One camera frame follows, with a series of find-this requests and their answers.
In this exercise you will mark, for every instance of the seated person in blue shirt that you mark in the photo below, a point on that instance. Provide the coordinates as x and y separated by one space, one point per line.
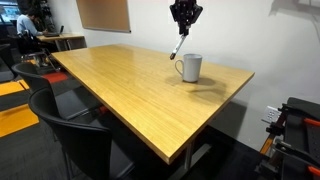
25 22

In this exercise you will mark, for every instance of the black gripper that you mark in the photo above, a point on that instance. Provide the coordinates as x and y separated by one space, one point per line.
185 13

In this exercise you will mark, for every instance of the brown cork notice board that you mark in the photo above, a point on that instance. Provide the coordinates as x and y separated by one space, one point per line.
109 15

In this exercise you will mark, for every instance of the white wall power outlet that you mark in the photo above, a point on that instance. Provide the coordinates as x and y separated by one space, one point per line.
270 115

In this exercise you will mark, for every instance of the black orange front clamp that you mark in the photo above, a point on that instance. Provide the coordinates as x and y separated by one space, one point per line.
313 165

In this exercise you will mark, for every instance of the black chair table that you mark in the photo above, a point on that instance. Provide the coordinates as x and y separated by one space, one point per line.
91 148
70 103

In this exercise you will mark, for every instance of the wooden desk in background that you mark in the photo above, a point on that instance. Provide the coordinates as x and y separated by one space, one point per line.
65 38

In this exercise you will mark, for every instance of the black chair near table left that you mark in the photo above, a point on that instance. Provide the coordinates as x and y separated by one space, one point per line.
91 148

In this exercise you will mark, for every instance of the white ceramic cup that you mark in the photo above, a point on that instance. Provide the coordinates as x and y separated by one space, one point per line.
191 66

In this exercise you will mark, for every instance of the black laptop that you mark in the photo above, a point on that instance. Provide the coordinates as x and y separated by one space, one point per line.
55 34

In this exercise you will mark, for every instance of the black orange clamp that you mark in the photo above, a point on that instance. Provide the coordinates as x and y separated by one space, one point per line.
300 113
313 165

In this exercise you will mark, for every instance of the black orange rear clamp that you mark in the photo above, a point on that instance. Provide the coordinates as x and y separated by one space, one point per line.
300 113

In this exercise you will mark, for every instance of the black chair near table right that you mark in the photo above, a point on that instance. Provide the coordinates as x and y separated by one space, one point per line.
70 103

